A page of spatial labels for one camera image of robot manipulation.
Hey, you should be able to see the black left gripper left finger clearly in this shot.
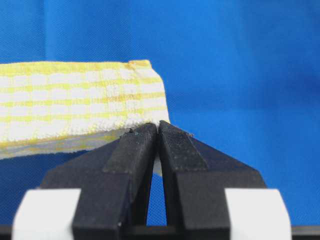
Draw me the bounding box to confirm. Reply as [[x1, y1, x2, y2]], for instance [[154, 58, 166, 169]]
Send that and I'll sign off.
[[12, 122, 157, 240]]

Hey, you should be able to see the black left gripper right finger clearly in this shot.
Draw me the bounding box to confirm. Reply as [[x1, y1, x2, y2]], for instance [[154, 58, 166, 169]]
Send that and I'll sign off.
[[157, 120, 293, 240]]

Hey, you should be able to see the yellow checked towel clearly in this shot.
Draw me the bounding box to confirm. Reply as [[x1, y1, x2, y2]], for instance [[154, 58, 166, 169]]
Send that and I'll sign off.
[[0, 60, 170, 159]]

